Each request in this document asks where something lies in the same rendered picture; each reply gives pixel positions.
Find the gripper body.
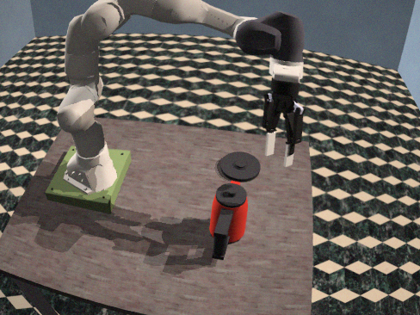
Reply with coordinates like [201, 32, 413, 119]
[271, 78, 300, 114]

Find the red electric kettle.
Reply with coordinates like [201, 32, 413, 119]
[209, 181, 248, 260]

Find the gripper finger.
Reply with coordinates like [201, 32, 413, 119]
[281, 101, 306, 167]
[262, 94, 281, 156]

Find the dark grey round disc with center stud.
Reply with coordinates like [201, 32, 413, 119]
[220, 151, 261, 182]

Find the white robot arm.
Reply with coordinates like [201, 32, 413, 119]
[57, 0, 305, 195]

